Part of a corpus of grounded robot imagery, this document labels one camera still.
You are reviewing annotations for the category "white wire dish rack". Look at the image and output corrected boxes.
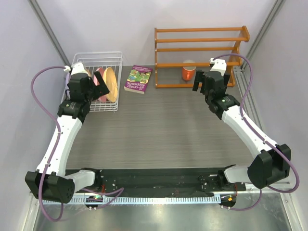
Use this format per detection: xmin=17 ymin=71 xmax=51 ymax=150
xmin=72 ymin=51 xmax=123 ymax=112

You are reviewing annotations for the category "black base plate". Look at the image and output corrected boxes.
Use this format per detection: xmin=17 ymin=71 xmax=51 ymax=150
xmin=88 ymin=167 xmax=246 ymax=198

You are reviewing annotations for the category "purple paperback book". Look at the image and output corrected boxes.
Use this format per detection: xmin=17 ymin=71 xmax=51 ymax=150
xmin=124 ymin=65 xmax=153 ymax=94

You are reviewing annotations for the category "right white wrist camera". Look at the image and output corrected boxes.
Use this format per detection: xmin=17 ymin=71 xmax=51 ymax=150
xmin=209 ymin=58 xmax=227 ymax=76

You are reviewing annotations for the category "pink plate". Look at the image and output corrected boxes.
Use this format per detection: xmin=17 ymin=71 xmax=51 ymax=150
xmin=93 ymin=67 xmax=109 ymax=103

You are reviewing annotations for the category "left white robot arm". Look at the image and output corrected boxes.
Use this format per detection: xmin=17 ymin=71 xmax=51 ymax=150
xmin=25 ymin=71 xmax=108 ymax=204

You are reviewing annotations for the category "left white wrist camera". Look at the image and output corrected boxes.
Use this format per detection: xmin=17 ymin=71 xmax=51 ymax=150
xmin=64 ymin=62 xmax=89 ymax=76

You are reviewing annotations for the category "white slotted cable duct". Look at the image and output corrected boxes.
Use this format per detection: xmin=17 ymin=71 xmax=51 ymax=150
xmin=42 ymin=193 xmax=221 ymax=205

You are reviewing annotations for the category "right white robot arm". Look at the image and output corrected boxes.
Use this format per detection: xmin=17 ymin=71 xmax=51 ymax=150
xmin=192 ymin=70 xmax=291 ymax=190

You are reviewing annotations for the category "orange mug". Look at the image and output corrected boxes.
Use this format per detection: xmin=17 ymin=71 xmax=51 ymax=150
xmin=182 ymin=66 xmax=196 ymax=81

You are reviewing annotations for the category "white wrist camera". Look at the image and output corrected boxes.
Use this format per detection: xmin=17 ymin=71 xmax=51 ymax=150
xmin=209 ymin=58 xmax=227 ymax=76
xmin=64 ymin=62 xmax=89 ymax=76

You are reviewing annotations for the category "orange wooden shelf rack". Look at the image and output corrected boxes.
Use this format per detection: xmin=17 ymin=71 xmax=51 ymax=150
xmin=154 ymin=26 xmax=250 ymax=88

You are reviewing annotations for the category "yellow plate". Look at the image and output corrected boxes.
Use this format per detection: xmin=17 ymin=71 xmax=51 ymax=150
xmin=103 ymin=67 xmax=118 ymax=103

